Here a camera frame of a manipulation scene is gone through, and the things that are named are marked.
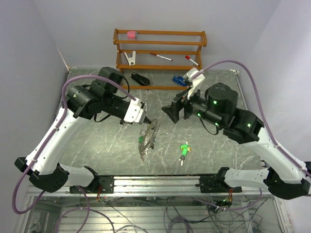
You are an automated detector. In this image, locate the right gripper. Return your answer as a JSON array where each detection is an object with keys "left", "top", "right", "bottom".
[{"left": 162, "top": 83, "right": 225, "bottom": 128}]

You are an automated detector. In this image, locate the metal key ring disc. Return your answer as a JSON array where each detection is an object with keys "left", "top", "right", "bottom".
[{"left": 138, "top": 118, "right": 160, "bottom": 162}]

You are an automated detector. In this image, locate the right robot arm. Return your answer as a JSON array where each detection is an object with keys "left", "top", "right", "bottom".
[{"left": 161, "top": 83, "right": 311, "bottom": 200}]

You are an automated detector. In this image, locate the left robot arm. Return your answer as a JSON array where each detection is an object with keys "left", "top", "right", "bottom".
[{"left": 15, "top": 67, "right": 151, "bottom": 193}]

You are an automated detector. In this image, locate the blue stapler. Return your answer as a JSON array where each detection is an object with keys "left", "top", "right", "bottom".
[{"left": 172, "top": 75, "right": 191, "bottom": 87}]

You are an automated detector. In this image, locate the green tag key upper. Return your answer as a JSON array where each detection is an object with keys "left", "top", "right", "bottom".
[{"left": 180, "top": 144, "right": 191, "bottom": 152}]

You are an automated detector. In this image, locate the black stapler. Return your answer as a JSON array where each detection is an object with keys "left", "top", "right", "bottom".
[{"left": 131, "top": 72, "right": 151, "bottom": 86}]

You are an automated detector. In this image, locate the green tag key lower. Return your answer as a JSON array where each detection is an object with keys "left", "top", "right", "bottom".
[{"left": 179, "top": 149, "right": 188, "bottom": 166}]

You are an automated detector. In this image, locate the red capped marker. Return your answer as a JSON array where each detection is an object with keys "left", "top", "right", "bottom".
[{"left": 185, "top": 55, "right": 199, "bottom": 66}]

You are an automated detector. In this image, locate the red white marker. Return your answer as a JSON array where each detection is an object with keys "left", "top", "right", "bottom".
[{"left": 150, "top": 52, "right": 173, "bottom": 62}]

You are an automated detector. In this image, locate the white clip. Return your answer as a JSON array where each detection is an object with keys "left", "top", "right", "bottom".
[{"left": 124, "top": 51, "right": 136, "bottom": 66}]

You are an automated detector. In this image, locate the pink eraser block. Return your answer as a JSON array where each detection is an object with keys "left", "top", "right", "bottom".
[{"left": 127, "top": 31, "right": 138, "bottom": 39}]

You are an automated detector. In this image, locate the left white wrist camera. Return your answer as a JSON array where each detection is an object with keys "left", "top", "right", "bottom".
[{"left": 123, "top": 98, "right": 146, "bottom": 124}]

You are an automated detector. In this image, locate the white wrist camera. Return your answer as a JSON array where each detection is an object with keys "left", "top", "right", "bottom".
[
  {"left": 123, "top": 98, "right": 146, "bottom": 124},
  {"left": 183, "top": 67, "right": 205, "bottom": 100}
]

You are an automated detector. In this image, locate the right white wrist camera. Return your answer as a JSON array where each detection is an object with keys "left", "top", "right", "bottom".
[{"left": 183, "top": 67, "right": 205, "bottom": 100}]

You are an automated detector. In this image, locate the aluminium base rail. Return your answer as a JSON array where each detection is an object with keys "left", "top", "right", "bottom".
[{"left": 27, "top": 176, "right": 260, "bottom": 197}]

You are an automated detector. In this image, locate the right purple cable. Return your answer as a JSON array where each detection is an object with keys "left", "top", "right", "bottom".
[{"left": 191, "top": 60, "right": 311, "bottom": 212}]

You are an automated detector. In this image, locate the purple cable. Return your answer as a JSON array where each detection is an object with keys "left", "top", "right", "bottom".
[
  {"left": 191, "top": 60, "right": 311, "bottom": 212},
  {"left": 12, "top": 74, "right": 138, "bottom": 233}
]

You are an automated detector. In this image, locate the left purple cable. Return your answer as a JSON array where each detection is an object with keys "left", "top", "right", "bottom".
[{"left": 12, "top": 74, "right": 138, "bottom": 233}]

